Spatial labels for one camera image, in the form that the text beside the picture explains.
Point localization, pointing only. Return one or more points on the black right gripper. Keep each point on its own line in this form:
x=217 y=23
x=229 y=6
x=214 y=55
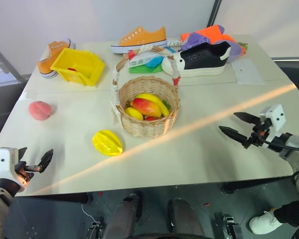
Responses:
x=258 y=135

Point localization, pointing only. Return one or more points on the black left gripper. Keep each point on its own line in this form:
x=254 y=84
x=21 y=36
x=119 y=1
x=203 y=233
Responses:
x=23 y=171

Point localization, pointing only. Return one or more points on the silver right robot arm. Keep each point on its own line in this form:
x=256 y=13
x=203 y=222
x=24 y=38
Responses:
x=297 y=159

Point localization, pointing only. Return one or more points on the small red fruit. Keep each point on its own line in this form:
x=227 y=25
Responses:
x=150 y=118

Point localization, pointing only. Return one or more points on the pink peach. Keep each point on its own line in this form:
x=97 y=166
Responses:
x=40 y=110

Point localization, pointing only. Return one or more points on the white paper sheet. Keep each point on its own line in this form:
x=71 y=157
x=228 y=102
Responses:
x=249 y=72

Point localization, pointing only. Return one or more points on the dark side furniture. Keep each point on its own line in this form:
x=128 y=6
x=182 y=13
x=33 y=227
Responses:
x=294 y=77

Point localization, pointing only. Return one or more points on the yellow starfruit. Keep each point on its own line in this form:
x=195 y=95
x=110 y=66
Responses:
x=107 y=143

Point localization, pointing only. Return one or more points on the black white sneaker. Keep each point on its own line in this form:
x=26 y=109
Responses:
x=201 y=59

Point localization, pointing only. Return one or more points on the yellow banana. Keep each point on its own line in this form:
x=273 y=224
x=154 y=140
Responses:
x=164 y=107

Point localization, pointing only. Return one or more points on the orange sneaker white sole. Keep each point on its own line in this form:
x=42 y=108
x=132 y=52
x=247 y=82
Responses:
x=144 y=35
x=46 y=64

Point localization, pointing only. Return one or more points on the black metal foot mechanism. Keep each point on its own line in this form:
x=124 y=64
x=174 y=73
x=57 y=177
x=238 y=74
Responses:
x=230 y=226
x=96 y=227

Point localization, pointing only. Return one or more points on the small red item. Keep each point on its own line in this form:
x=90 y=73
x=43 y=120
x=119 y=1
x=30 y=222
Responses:
x=72 y=69

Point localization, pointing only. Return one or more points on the red yellow mango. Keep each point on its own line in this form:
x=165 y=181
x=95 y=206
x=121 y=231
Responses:
x=147 y=107

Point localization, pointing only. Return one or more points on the purple fabric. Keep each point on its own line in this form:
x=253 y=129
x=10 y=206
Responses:
x=196 y=41

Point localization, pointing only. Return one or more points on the grey metal rack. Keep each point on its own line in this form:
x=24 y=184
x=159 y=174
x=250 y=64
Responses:
x=2 y=64

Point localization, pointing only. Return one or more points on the yellow plastic bin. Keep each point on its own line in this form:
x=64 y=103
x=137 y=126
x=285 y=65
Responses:
x=89 y=74

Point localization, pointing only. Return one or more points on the person's white shoe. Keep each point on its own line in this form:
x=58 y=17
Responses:
x=264 y=222

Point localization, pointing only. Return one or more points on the orange fabric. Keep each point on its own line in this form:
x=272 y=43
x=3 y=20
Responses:
x=209 y=32

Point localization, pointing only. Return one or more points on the person's black trouser leg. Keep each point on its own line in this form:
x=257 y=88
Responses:
x=291 y=212

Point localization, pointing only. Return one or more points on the white lace bundle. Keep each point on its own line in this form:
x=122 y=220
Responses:
x=174 y=43

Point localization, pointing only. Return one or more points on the small yellow lemon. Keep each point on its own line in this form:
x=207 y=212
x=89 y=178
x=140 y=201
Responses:
x=134 y=114

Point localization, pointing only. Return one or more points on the dark rounded leg shape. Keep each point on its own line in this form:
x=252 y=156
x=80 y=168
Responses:
x=122 y=219
x=184 y=219

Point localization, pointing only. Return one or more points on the green cloth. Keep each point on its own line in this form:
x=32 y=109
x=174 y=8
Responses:
x=139 y=70

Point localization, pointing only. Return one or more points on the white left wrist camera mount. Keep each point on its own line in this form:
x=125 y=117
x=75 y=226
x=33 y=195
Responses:
x=2 y=161

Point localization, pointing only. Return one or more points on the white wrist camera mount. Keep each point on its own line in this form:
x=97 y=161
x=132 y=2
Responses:
x=2 y=161
x=274 y=119

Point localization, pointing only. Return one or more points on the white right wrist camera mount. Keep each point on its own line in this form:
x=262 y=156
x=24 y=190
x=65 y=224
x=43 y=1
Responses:
x=274 y=119

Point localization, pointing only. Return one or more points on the black table frame tube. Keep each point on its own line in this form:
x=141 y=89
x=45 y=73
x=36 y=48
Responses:
x=83 y=198
x=254 y=187

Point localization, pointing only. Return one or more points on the dark wall post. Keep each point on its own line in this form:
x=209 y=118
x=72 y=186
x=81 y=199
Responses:
x=214 y=12

